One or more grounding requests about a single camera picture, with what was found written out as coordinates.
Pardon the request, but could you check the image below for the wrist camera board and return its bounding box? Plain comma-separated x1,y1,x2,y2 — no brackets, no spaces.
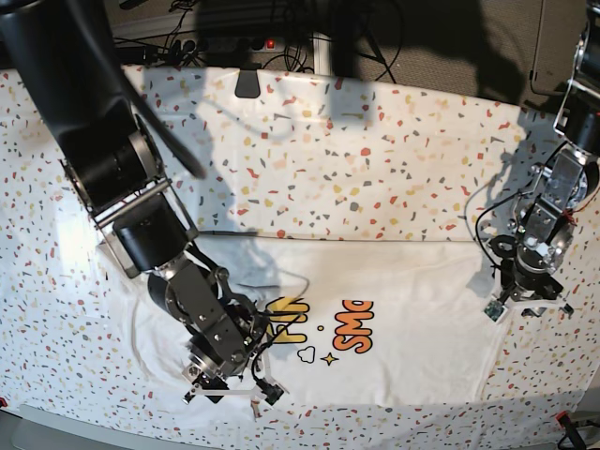
257,379,285,406
483,299,508,323

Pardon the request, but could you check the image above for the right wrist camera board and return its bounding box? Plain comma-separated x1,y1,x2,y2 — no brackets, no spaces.
257,379,285,406

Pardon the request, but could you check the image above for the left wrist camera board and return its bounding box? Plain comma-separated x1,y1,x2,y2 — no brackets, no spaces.
483,299,508,323

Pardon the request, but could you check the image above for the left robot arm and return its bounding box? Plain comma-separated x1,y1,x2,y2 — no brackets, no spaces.
253,1,599,406

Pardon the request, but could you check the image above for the white printed T-shirt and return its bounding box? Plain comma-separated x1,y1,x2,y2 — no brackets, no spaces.
96,233,510,423

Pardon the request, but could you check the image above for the red clamp bottom right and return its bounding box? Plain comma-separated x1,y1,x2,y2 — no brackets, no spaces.
556,412,587,450

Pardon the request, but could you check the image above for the terrazzo patterned tablecloth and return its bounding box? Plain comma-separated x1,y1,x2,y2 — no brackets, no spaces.
1,67,599,449

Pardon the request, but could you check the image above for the power strip with red switch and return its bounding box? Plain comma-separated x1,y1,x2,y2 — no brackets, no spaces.
182,36,286,54

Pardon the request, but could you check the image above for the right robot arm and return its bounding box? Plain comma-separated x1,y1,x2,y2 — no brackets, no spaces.
1,1,268,402

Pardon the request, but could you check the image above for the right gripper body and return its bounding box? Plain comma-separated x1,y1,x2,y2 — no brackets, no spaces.
183,322,270,392

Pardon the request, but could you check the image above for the black table clamp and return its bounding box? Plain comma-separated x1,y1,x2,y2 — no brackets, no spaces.
234,63,262,99

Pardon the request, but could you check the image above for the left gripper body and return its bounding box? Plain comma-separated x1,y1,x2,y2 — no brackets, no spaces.
489,236,563,301

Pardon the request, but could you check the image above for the white metal stand leg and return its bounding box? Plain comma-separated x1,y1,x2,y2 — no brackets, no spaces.
311,32,332,76

